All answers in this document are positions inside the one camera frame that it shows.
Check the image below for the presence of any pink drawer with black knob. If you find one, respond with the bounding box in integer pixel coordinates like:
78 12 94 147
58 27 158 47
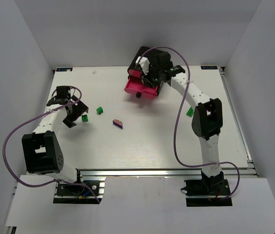
128 69 143 78

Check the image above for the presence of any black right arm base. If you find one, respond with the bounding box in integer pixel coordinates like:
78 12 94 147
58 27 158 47
180 172 233 207

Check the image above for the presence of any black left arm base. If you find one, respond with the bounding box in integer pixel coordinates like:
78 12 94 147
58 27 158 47
53 176 105 205

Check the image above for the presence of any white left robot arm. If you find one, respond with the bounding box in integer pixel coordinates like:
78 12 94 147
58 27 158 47
21 86 89 183

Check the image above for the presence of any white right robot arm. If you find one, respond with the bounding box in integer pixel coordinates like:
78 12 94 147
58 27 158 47
136 49 224 185

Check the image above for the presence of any black drawer cabinet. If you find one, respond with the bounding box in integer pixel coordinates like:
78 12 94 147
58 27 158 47
124 46 173 99

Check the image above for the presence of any small green lego brick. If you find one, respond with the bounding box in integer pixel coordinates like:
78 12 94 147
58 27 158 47
96 107 103 115

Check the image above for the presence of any blue label left corner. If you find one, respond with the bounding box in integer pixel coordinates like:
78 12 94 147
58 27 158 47
56 67 73 72

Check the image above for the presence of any purple curved butterfly lego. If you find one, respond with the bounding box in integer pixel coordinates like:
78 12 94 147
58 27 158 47
113 119 123 129

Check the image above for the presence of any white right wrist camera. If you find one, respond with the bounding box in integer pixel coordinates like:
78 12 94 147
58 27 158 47
136 56 150 75

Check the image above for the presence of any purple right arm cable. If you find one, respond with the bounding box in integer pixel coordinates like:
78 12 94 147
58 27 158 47
135 46 240 201

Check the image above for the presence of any aluminium front rail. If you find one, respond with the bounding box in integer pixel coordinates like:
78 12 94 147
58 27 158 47
80 164 257 177

